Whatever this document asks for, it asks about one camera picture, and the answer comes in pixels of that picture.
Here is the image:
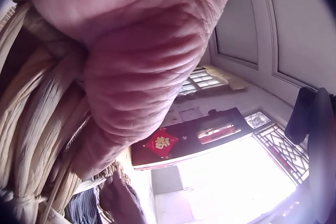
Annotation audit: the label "person's left hand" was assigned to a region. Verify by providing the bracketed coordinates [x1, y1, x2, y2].
[28, 0, 248, 180]

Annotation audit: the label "person's right hand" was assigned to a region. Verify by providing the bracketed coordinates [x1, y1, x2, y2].
[99, 175, 148, 224]

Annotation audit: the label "person's right fingers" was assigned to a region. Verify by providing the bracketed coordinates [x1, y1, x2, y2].
[99, 175, 132, 210]

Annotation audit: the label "pale straw strip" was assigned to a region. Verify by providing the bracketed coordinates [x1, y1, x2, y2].
[75, 178, 108, 191]

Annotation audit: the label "woven pale straw bundle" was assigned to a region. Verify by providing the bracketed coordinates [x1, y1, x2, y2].
[0, 0, 132, 224]

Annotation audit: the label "person's body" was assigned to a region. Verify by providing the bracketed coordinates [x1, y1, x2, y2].
[64, 187, 103, 224]

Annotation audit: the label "red diamond paper decoration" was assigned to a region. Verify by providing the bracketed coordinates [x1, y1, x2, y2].
[143, 128, 179, 159]

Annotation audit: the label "white paper sheet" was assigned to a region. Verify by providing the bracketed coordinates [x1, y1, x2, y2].
[178, 107, 202, 122]

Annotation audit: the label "dark red door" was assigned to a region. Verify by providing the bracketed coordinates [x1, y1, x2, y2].
[131, 107, 253, 171]

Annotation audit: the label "yellow cloth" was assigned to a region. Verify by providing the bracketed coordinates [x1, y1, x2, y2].
[203, 64, 251, 91]

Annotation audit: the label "dark wooden lattice window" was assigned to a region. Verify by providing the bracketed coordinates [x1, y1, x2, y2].
[253, 123, 311, 187]

